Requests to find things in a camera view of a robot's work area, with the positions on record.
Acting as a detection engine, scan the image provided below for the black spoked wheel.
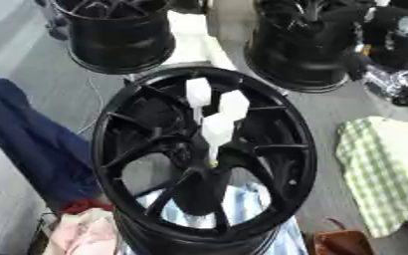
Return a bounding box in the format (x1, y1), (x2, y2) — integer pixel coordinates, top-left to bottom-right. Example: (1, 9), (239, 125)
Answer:
(89, 66), (319, 255)

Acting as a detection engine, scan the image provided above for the black wheel rim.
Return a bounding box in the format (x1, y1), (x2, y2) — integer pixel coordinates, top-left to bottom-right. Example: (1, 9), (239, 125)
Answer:
(242, 0), (371, 94)
(45, 0), (178, 76)

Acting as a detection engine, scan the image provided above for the blue white striped cloth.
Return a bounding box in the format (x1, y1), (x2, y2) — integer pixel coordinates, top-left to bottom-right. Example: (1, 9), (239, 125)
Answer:
(118, 181), (310, 255)

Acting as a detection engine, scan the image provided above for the red cloth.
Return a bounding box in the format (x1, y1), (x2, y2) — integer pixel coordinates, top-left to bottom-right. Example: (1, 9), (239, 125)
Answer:
(59, 198), (115, 215)

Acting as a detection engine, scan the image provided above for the pink cloth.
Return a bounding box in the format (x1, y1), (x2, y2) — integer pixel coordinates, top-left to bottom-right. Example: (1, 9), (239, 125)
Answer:
(42, 207), (122, 255)

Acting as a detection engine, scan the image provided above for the dark blue cloth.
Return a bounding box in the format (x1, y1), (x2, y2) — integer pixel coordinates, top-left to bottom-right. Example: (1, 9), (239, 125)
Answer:
(0, 72), (103, 211)

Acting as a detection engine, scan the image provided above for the brown bag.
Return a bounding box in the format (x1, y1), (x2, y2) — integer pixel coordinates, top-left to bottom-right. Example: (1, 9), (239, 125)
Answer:
(311, 217), (378, 255)

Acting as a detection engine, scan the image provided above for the green white checked cloth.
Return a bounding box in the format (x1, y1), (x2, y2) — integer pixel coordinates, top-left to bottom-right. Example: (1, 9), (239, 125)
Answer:
(334, 116), (408, 239)

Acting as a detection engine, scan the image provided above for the white cable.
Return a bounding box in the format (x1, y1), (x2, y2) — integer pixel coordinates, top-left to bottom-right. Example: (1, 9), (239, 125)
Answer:
(75, 76), (106, 135)

